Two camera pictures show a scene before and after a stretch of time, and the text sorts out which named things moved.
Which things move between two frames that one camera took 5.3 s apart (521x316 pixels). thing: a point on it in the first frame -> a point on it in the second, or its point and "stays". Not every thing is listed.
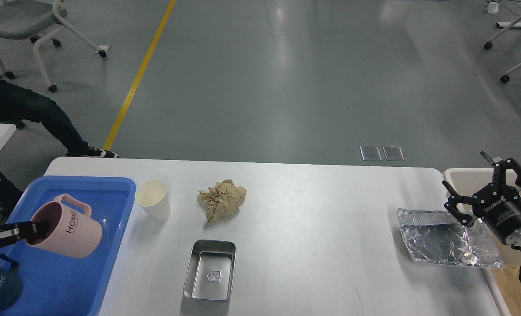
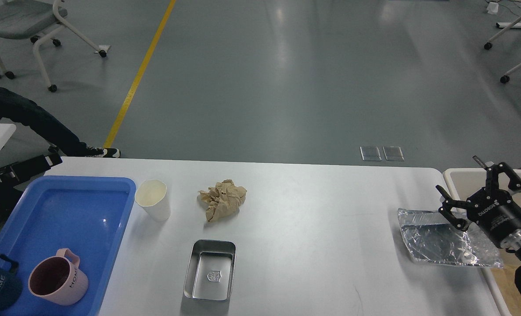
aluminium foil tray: x=436 y=236 stays
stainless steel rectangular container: x=210 y=270 stays
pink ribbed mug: x=70 y=231 -> x=57 y=279
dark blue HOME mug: x=0 y=285 stays
